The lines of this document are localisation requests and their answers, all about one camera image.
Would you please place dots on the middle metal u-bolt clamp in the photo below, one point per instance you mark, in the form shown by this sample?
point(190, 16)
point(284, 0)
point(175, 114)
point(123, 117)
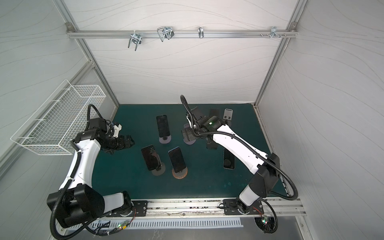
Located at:
point(165, 33)

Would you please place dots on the white vent strip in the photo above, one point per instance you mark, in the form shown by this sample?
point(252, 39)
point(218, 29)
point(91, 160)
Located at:
point(196, 223)

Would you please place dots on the left metal u-bolt clamp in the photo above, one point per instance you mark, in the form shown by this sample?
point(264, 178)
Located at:
point(135, 40)

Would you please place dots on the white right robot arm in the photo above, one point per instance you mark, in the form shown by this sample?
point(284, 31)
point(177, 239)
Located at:
point(260, 164)

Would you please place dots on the left black mount plate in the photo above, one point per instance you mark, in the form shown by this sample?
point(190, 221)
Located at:
point(139, 208)

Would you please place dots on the copper base phone stand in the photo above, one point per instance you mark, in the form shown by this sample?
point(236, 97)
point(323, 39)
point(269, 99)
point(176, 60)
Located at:
point(181, 174)

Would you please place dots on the silver round phone stand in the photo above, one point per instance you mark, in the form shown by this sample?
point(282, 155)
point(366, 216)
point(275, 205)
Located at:
point(228, 116)

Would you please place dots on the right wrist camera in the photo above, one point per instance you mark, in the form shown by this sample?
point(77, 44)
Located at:
point(197, 113)

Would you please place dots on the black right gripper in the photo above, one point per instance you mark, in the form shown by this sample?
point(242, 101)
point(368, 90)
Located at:
point(189, 132)

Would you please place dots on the dark grey round stand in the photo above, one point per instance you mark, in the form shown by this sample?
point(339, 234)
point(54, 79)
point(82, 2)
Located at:
point(159, 171)

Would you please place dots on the small metal hook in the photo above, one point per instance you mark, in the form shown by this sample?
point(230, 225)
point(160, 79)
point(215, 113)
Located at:
point(201, 32)

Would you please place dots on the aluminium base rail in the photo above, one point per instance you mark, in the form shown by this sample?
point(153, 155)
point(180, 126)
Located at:
point(208, 207)

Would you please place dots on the purple round phone stand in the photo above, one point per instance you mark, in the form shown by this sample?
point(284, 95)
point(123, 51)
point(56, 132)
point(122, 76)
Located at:
point(188, 136)

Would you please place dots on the metal u-bolt clamp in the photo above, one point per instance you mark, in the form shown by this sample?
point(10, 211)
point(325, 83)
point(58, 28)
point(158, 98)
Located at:
point(165, 33)
point(135, 40)

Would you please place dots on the right metal bracket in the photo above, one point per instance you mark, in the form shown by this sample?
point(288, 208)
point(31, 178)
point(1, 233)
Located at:
point(273, 34)

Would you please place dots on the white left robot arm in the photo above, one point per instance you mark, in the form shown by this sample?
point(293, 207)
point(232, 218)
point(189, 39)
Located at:
point(77, 202)

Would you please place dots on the black folding phone stand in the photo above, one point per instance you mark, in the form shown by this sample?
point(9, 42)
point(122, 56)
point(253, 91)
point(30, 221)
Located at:
point(214, 112)

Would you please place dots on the grey round stand back left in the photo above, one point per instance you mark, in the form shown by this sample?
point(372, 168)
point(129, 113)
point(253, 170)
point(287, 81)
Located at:
point(165, 140)

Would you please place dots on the black phone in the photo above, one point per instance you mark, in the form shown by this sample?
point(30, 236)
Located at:
point(229, 160)
point(151, 158)
point(163, 125)

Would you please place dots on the right black mount plate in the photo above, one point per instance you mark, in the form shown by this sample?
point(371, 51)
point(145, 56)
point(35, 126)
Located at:
point(236, 207)

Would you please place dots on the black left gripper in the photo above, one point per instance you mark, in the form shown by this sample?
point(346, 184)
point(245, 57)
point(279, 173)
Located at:
point(124, 142)

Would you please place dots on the black mount plate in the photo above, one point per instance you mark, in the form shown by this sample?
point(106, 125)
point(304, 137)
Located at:
point(139, 208)
point(236, 207)

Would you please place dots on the blue edged phone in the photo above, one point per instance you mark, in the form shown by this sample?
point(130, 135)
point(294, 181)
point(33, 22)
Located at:
point(177, 159)

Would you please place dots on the white wire basket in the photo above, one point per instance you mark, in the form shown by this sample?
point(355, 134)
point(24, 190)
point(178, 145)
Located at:
point(49, 130)

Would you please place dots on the aluminium cross rail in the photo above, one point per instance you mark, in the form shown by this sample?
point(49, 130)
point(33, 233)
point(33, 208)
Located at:
point(73, 33)

